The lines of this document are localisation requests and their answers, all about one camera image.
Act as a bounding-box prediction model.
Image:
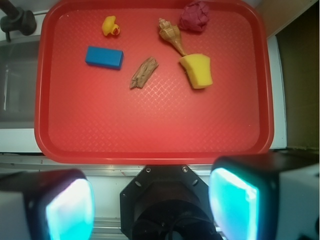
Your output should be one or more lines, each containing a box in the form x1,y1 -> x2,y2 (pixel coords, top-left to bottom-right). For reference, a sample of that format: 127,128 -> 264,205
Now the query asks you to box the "crumpled red paper ball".
178,0 -> 210,33

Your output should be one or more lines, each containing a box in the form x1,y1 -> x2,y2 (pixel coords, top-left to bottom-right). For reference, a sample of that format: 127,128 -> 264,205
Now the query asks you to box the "blue rectangular block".
85,46 -> 124,70

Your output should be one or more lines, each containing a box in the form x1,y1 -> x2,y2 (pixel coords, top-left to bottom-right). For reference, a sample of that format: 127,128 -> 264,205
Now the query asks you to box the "brown wood piece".
129,56 -> 159,89

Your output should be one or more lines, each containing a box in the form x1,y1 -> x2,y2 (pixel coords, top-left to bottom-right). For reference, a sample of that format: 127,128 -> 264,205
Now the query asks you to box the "yellow rubber duck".
101,15 -> 121,36

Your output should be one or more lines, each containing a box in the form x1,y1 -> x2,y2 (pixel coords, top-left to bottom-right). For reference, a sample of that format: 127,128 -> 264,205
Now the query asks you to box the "tan spiral seashell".
158,18 -> 187,57

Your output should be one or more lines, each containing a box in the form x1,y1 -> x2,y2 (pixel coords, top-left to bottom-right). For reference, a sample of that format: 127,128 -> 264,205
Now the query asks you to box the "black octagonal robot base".
119,165 -> 222,240

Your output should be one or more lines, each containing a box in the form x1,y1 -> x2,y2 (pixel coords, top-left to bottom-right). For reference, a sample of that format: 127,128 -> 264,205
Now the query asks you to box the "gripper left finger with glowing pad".
0,169 -> 95,240

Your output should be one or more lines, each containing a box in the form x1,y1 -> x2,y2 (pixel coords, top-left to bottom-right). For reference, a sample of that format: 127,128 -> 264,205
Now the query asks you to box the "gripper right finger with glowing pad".
208,153 -> 320,240

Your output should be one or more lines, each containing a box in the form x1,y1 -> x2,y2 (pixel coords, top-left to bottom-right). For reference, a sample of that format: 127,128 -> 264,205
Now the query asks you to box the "red plastic tray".
34,0 -> 274,165

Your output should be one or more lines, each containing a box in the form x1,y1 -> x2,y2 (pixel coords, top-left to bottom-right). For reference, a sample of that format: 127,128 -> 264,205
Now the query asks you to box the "stainless steel sink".
0,40 -> 39,129

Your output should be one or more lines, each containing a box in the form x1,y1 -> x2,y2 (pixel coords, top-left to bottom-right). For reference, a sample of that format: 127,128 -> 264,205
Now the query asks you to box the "yellow sponge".
179,53 -> 213,89

